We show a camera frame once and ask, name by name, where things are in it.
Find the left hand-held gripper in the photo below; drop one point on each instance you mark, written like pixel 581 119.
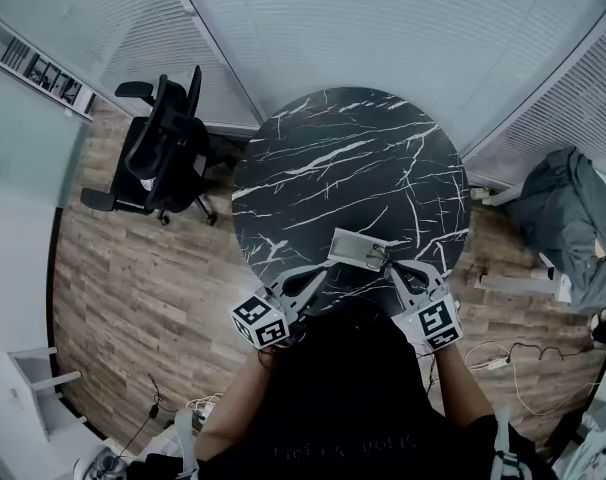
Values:
pixel 261 321

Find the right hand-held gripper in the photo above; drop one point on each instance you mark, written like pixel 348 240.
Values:
pixel 437 323

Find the thin-framed glasses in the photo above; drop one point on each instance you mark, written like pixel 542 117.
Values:
pixel 378 258

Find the grey glasses case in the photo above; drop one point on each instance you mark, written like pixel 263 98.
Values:
pixel 350 246

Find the person's right forearm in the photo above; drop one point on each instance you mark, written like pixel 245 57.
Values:
pixel 460 388

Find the person's left forearm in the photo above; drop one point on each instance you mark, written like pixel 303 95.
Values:
pixel 233 408

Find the white power strip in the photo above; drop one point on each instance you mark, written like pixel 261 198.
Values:
pixel 489 364

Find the person's black shirt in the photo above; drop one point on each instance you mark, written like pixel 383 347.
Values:
pixel 353 398

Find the grey cloth heap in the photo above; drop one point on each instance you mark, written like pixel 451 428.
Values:
pixel 568 218

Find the black office chair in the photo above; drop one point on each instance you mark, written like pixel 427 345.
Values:
pixel 158 153

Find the white shelf unit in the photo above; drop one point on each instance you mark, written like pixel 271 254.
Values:
pixel 38 383

